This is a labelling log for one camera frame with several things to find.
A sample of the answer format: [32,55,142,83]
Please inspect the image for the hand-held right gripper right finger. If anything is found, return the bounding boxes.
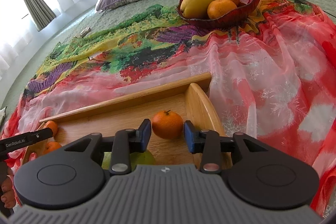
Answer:
[184,120,273,174]

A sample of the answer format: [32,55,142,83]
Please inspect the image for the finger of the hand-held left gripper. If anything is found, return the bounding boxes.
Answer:
[33,127,54,141]

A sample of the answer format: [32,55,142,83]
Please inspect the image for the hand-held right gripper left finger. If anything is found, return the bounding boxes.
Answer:
[63,119,152,174]

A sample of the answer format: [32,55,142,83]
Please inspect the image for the small orange mandarin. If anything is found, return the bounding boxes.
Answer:
[43,121,59,138]
[43,141,63,155]
[152,110,184,139]

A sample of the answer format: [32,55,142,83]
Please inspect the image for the green apple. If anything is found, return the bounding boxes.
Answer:
[101,151,156,170]

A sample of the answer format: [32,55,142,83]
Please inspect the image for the wooden tray with handles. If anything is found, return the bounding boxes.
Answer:
[22,73,227,170]

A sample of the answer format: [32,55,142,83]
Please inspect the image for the person's left hand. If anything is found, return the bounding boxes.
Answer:
[0,166,16,210]

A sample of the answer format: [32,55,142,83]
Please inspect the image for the colourful sheer scarf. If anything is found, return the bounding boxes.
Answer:
[0,0,336,216]

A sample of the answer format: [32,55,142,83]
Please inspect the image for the green quilted bedspread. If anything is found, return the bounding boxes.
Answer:
[0,0,336,135]

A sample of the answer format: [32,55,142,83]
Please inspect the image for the smooth yellow mango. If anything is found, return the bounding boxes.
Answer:
[181,0,215,19]

